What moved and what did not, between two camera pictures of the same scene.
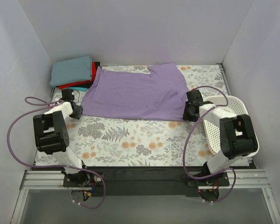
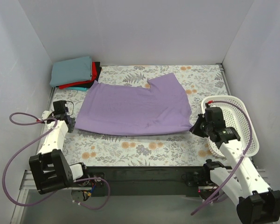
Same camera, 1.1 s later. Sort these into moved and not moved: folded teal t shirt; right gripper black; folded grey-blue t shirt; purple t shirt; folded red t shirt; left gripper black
Moved: purple t shirt; right gripper black; left gripper black
Not moved: folded grey-blue t shirt; folded teal t shirt; folded red t shirt
